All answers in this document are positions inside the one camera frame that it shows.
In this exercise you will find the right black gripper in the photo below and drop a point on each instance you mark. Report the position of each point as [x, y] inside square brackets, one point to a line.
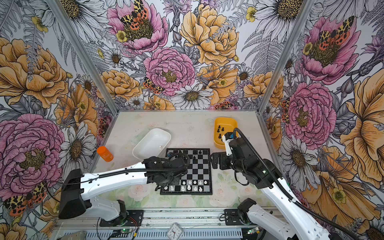
[223, 156]

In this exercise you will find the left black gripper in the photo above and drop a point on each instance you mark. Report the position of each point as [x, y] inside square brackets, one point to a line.
[175, 181]

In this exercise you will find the white plastic tray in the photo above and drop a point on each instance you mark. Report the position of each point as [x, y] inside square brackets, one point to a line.
[152, 144]

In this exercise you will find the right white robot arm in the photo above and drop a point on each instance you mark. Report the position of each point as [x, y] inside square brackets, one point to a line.
[299, 222]

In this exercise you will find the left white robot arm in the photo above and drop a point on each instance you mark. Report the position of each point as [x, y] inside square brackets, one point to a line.
[81, 192]

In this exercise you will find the yellow plastic tray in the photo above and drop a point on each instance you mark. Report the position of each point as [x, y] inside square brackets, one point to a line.
[228, 124]

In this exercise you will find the black and silver chessboard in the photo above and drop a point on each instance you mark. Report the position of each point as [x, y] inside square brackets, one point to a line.
[198, 180]

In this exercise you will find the small white clock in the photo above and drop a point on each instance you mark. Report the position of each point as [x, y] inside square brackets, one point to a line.
[175, 232]

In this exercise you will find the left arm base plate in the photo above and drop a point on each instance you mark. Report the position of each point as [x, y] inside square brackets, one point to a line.
[129, 218]

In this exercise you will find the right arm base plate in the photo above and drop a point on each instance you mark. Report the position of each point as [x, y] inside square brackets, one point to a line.
[235, 217]

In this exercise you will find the aluminium front rail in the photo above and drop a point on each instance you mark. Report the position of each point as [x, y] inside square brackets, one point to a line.
[160, 218]

